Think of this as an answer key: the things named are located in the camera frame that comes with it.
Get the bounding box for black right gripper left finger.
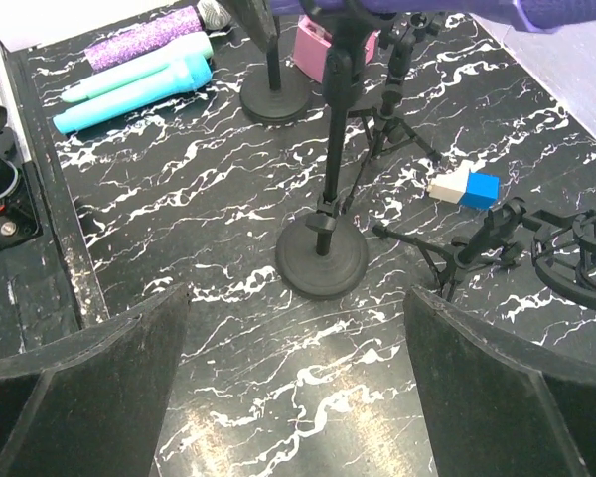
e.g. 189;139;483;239
0;285;190;476

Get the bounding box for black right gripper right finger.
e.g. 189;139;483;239
403;287;596;476

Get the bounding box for black tripod stand with ring clamp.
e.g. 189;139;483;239
341;12;446;214

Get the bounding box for mint green microphone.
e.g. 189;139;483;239
61;32;214;103

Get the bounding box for solid purple microphone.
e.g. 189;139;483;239
264;0;596;34

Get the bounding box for glitter purple silver-head microphone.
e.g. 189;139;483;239
84;1;231;72

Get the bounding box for cyan blue microphone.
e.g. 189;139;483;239
53;54;213;134

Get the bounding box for black round-base clip stand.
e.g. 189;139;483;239
222;1;312;125

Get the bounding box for blue and white block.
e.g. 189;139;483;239
426;161;500;210

